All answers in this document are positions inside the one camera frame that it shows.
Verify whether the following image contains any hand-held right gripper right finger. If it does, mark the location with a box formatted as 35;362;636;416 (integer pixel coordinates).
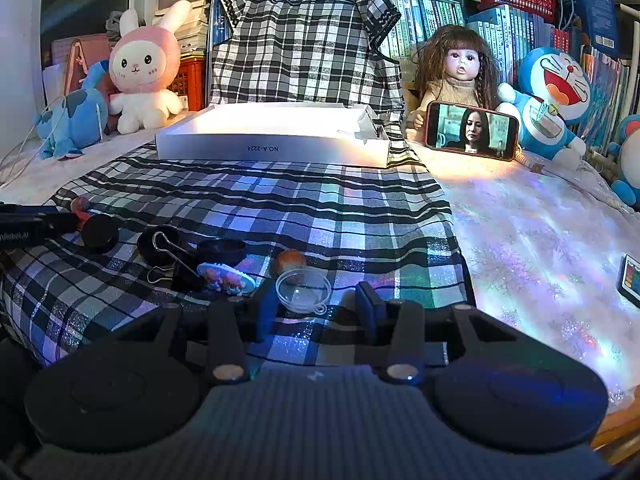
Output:
356;281;508;386

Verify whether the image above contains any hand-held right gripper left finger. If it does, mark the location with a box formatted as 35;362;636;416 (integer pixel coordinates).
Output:
122;280;281;386

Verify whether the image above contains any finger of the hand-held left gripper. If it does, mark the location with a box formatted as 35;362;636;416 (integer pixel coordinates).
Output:
0;204;81;235

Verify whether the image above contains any black shallow round lid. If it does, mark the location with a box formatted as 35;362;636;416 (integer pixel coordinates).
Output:
197;239;248;268

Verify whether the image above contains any white cardboard box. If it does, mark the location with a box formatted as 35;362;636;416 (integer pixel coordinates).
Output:
155;104;391;168

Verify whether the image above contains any clear plastic capsule half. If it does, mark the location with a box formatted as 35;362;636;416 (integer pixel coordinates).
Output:
275;268;332;317

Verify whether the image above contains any orange brown ball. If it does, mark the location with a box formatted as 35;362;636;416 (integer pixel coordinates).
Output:
276;250;307;275

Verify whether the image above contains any blue pink plastic toy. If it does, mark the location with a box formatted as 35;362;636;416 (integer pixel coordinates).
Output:
196;261;257;295

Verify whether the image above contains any thick black round cap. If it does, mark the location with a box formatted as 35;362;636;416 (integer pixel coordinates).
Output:
81;217;120;254

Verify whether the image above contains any black white plaid blanket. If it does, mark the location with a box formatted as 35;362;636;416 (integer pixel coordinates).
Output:
0;142;476;368

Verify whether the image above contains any blue animal plush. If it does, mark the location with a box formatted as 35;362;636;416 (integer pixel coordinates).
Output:
34;60;111;160

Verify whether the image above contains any pink bag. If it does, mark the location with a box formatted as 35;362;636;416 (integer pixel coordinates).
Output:
50;35;118;98

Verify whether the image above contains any pink rabbit plush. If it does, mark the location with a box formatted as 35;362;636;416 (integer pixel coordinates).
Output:
107;0;185;135

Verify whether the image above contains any red-cased smartphone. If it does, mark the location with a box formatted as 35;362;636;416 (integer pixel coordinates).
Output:
424;101;521;162

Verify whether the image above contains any red plastic crate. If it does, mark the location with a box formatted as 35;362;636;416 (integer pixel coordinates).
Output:
167;56;207;112

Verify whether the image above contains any stack of white books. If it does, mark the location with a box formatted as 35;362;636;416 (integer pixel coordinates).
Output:
152;0;221;58

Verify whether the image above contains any brown-haired baby doll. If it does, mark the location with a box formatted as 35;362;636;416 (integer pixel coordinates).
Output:
404;24;503;142

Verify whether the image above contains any small black colourful device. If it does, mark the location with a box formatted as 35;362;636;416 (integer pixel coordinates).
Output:
619;255;640;308

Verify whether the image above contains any wooden board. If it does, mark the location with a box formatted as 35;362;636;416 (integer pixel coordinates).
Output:
590;400;640;461

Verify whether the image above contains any large blue cat plush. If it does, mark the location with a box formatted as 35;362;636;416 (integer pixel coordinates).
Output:
496;47;593;163

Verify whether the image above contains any row of green-spined books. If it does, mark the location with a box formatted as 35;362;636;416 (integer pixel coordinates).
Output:
385;0;466;61

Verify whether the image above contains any small blue cat plush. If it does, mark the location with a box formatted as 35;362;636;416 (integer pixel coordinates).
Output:
607;114;640;210

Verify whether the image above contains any row of blue-spined books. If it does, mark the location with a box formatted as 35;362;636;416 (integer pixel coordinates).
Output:
465;5;586;86

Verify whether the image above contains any row of thin mixed books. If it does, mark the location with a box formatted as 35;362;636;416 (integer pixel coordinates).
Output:
580;45;640;156

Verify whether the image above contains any blue cardboard box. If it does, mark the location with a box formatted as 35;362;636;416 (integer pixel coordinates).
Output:
552;0;621;58

